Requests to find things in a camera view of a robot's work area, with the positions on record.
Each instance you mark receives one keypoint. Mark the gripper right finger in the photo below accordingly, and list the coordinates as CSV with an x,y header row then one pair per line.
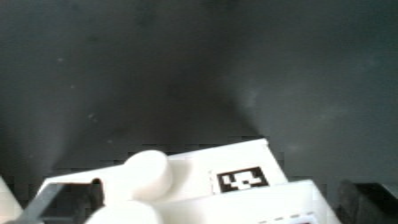
x,y
367,203

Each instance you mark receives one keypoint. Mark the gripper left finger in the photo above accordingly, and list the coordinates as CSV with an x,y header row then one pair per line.
x,y
74,203

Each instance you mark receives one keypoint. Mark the white drawer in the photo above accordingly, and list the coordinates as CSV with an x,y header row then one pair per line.
x,y
216,186

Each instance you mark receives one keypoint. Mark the white L-shaped border fence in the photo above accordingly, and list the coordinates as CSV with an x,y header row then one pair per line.
x,y
10,204

